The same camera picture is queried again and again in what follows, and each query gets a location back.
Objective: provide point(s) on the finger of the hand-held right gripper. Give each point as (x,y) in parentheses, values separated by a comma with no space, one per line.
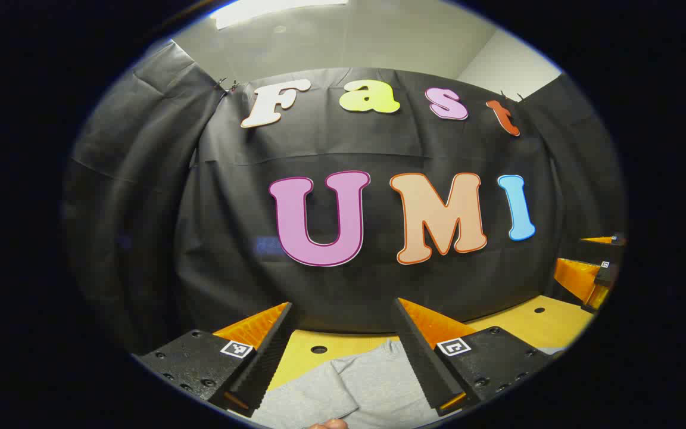
(608,241)
(578,277)

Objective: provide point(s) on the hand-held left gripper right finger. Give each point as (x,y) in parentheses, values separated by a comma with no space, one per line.
(420,357)

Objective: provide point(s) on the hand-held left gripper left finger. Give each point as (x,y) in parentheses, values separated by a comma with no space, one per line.
(271,351)

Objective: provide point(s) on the grey sweatshirt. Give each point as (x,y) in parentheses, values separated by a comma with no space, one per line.
(373,381)

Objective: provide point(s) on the black backdrop cloth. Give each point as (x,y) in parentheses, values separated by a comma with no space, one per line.
(379,286)

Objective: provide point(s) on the small metal clip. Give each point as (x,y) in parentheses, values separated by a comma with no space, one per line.
(223,84)
(513,95)

